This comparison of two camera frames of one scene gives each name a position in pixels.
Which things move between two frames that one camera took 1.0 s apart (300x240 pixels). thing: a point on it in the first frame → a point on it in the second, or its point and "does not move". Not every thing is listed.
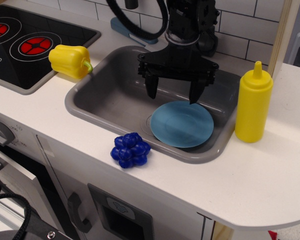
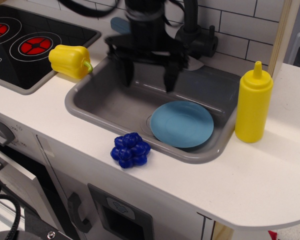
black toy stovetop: [20, 43] does not move
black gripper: [182, 62] → [148, 35]
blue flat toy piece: [117, 25] does not move
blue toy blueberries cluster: [130, 150] does not move
